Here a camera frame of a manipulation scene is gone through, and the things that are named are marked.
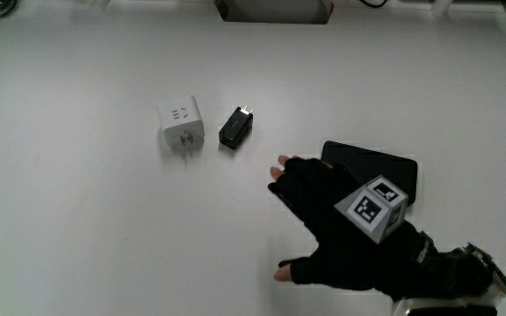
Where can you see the person's right hand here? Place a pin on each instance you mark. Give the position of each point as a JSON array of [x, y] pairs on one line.
[[341, 246]]

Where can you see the black smartphone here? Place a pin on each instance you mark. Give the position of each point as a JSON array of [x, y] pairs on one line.
[[380, 164]]

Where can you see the person's right forearm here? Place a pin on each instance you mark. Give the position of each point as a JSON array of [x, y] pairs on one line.
[[455, 272]]

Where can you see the white cube plug adapter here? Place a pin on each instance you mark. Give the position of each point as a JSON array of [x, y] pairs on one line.
[[179, 118]]

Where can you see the black wall charger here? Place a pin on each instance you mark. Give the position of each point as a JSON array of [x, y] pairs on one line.
[[234, 128]]

